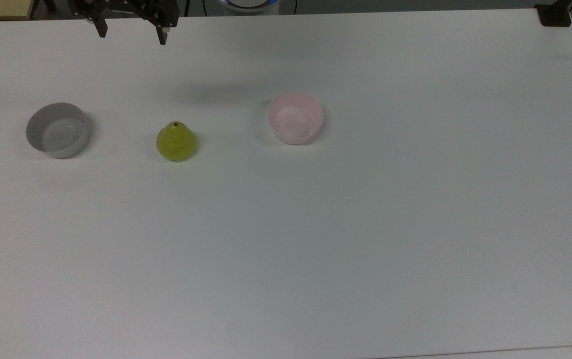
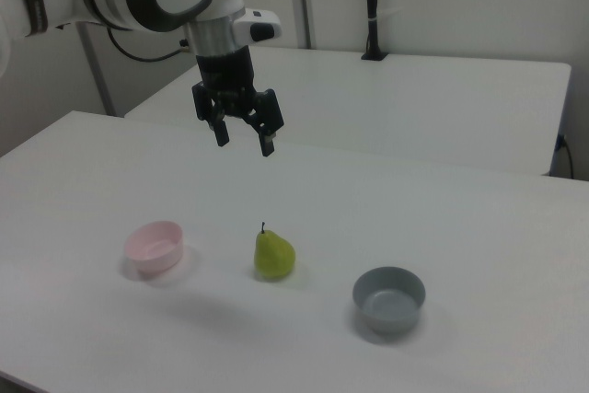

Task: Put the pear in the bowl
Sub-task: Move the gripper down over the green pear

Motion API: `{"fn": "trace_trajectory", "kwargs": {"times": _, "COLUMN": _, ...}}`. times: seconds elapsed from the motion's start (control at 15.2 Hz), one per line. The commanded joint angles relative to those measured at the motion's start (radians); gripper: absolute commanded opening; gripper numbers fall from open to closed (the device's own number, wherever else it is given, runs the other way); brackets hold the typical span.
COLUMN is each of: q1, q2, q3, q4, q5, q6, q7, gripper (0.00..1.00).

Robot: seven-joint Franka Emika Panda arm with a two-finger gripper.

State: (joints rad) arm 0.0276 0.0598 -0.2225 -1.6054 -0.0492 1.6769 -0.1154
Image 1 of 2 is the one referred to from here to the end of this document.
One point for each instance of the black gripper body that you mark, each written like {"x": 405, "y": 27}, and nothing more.
{"x": 126, "y": 6}

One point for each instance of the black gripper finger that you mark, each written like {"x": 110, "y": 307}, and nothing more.
{"x": 162, "y": 33}
{"x": 100, "y": 27}

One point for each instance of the green pear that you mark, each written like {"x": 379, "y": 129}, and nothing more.
{"x": 176, "y": 143}

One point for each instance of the gray plastic bowl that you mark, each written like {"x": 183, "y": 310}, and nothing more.
{"x": 58, "y": 130}

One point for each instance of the pink plastic bowl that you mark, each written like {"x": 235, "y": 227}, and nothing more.
{"x": 295, "y": 119}

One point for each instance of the black corner clamp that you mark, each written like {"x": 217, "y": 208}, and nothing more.
{"x": 554, "y": 15}

